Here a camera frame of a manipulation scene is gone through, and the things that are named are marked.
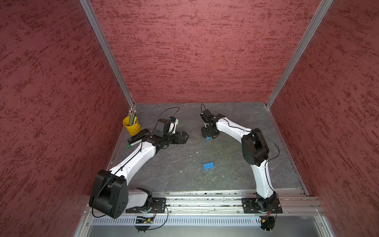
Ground right black connector mount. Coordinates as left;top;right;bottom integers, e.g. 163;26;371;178
261;216;276;232

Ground green marker pen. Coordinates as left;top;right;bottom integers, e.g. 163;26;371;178
125;140;142;149

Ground right corner aluminium post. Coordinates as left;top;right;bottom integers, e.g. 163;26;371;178
265;0;334;111

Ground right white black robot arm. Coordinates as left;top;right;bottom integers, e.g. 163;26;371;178
200;109;278;213

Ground left corner aluminium post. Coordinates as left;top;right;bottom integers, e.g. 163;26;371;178
80;0;135;109

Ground corner aluminium post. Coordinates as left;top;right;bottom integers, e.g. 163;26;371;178
80;0;135;109
265;0;334;111

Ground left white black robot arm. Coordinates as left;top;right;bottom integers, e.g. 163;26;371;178
89;117;189;219

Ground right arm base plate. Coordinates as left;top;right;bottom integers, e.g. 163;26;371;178
241;198;283;215

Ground left controller board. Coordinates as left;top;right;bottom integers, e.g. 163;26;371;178
135;216;155;225

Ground aluminium front rail frame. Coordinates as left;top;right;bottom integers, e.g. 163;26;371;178
75;188;334;237

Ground yellow pencil cup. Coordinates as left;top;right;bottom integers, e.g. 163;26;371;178
123;116;142;136

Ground pencils in cup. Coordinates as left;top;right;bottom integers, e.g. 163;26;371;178
128;109;136;125

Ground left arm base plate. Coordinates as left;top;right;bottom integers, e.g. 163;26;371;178
125;197;167;214

